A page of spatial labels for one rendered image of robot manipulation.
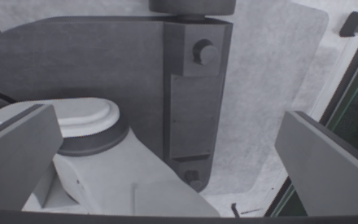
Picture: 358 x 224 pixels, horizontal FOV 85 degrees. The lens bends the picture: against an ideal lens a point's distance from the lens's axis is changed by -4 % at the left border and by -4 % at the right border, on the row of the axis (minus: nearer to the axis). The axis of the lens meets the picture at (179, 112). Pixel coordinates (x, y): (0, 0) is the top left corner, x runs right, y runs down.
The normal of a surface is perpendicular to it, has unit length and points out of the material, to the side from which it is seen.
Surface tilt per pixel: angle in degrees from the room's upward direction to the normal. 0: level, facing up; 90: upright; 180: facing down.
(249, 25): 0
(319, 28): 0
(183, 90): 0
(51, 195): 90
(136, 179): 90
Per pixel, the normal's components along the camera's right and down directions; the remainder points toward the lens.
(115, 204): 0.04, -0.87
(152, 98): 0.21, 0.49
